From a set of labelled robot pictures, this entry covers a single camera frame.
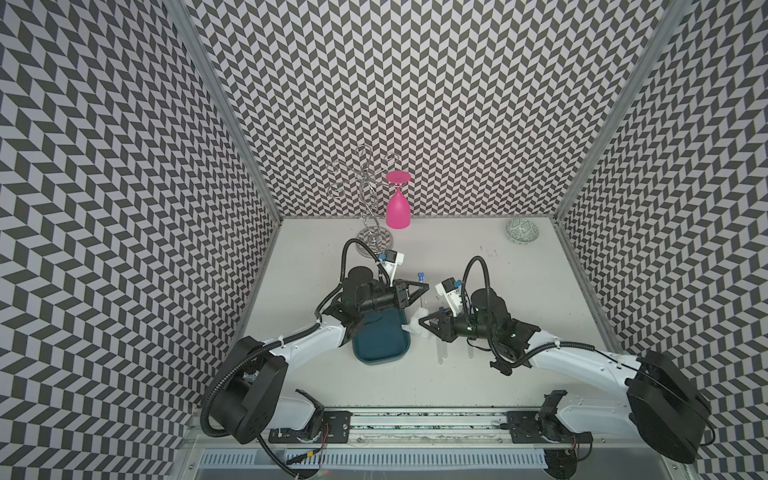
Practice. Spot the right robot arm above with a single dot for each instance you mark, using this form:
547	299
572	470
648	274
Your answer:
647	396

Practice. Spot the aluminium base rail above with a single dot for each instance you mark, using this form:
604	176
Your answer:
436	426

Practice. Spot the pink plastic wine glass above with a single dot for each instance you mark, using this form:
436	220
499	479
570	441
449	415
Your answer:
398	212

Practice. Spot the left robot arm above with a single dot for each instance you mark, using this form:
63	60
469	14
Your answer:
246	397

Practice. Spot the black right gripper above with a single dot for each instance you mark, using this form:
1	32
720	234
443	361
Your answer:
445	331

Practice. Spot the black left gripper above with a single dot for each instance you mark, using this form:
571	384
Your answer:
401	295

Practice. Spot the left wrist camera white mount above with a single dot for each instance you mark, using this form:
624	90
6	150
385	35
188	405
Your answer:
391	260

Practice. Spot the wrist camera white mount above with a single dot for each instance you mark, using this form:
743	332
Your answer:
391	260
449	290

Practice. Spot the patterned ceramic bowl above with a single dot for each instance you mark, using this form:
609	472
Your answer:
521	230

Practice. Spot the teal plastic water tub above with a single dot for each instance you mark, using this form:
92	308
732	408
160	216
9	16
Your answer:
382	339

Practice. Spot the chrome glass rack stand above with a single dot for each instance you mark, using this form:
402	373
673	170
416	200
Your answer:
363	180

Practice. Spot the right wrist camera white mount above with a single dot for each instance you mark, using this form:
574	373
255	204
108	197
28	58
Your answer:
449	290

